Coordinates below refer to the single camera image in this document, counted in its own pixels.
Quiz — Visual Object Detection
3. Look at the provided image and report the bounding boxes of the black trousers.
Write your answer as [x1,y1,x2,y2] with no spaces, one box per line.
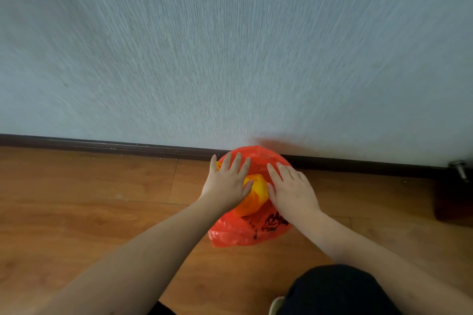
[147,265,404,315]

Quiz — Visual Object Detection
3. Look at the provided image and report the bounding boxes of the person's left forearm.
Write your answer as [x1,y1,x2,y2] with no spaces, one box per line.
[33,196,222,315]

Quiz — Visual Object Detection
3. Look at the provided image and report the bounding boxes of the dark baseboard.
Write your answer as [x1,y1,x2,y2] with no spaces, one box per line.
[0,133,451,180]

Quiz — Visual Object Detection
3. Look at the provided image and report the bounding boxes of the red-lined trash bin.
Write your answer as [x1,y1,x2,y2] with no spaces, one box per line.
[207,145,293,248]

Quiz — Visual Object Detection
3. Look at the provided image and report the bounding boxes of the person's right hand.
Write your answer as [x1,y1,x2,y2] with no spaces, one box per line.
[266,162,322,227]

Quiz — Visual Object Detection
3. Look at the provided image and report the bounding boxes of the person's right forearm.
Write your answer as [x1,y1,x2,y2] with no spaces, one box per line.
[292,211,473,315]

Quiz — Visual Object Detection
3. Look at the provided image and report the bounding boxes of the person's left hand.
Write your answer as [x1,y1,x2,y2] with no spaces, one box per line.
[199,151,255,214]

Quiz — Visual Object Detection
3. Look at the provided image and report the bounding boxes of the metal door stopper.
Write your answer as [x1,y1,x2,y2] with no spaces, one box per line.
[449,159,470,183]

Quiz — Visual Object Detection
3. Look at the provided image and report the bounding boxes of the yellow plastic bag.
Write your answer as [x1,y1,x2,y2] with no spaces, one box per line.
[216,161,270,218]

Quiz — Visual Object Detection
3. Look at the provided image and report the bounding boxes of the person's right white-green shoe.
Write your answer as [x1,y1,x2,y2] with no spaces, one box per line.
[269,296,285,315]

